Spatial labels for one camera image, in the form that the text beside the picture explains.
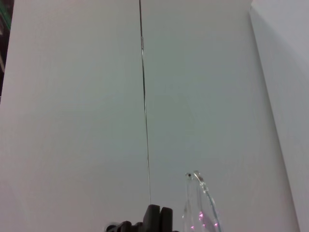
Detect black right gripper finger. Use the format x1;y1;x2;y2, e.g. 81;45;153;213
160;206;175;232
105;204;162;232

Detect clear transparent glasses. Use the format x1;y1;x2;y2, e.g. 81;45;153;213
181;170;222;232

